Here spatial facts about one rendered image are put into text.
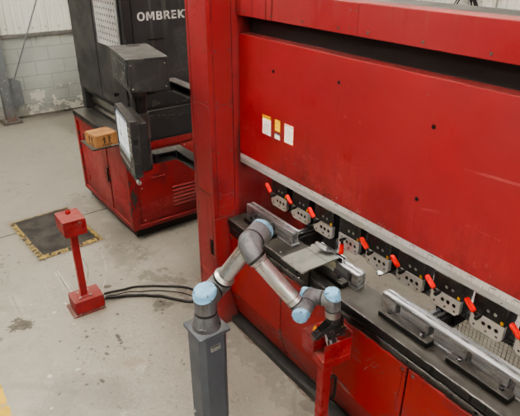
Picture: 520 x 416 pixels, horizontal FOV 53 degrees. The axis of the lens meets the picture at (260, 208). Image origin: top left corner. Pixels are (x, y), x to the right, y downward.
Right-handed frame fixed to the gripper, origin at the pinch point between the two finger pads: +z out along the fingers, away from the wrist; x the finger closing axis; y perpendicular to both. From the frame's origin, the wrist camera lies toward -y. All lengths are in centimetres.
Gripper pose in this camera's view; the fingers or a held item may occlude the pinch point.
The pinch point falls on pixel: (329, 348)
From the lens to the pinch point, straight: 270.5
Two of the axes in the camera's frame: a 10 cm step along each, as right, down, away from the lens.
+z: 0.7, 8.7, 4.8
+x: -4.6, -3.9, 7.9
